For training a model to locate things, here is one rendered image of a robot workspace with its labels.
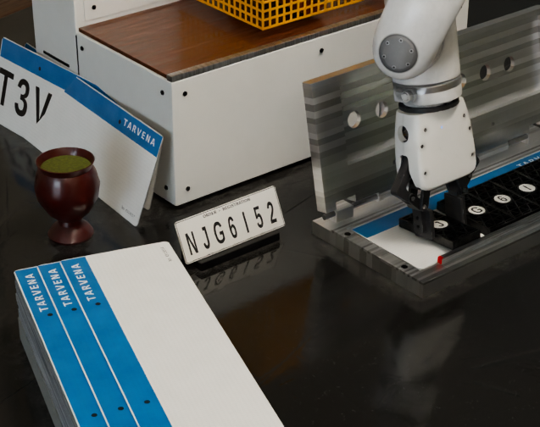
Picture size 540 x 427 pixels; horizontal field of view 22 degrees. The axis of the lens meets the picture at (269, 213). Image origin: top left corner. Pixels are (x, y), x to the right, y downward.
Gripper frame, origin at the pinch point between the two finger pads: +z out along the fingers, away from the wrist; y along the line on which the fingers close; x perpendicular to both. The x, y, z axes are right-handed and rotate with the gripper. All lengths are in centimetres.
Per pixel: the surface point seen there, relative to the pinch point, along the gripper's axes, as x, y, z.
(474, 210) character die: 0.5, 6.7, 1.4
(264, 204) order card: 16.7, -15.1, -3.3
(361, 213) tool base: 11.0, -3.6, 0.5
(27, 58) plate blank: 62, -22, -20
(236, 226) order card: 16.3, -20.2, -2.0
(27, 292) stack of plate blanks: 10, -54, -7
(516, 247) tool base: -6.5, 6.7, 5.1
